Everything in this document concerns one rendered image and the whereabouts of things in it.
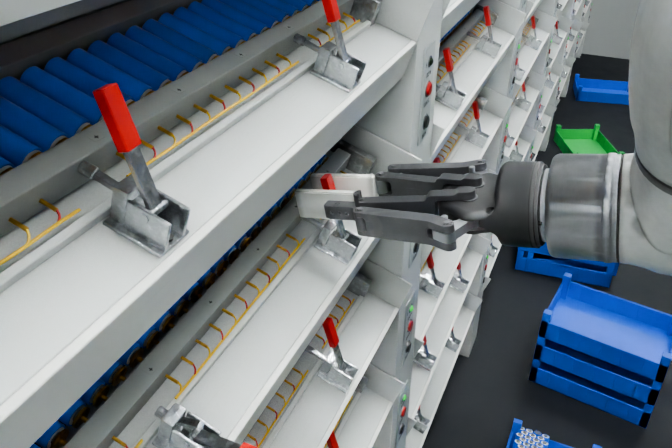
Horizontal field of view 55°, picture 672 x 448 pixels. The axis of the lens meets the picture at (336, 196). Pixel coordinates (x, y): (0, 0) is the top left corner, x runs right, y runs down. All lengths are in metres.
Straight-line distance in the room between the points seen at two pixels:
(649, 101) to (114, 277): 0.33
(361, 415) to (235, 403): 0.49
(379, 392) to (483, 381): 0.85
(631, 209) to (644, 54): 0.15
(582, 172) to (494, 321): 1.52
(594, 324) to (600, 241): 1.33
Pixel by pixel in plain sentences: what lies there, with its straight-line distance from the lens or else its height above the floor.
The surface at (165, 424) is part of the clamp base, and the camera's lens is 0.49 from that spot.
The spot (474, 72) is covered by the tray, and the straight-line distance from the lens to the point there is 1.18.
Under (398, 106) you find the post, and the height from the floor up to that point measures 1.04.
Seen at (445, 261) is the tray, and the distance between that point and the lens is 1.31.
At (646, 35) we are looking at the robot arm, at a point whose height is 1.22.
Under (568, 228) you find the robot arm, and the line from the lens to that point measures 0.54.
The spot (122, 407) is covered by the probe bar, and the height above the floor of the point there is 0.97.
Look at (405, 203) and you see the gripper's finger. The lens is 0.58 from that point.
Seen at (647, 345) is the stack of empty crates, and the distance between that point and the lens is 1.85.
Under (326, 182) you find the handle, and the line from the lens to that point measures 0.63.
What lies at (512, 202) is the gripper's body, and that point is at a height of 1.05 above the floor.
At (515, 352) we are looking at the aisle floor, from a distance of 1.96.
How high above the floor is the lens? 1.33
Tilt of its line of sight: 31 degrees down
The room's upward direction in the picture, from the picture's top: straight up
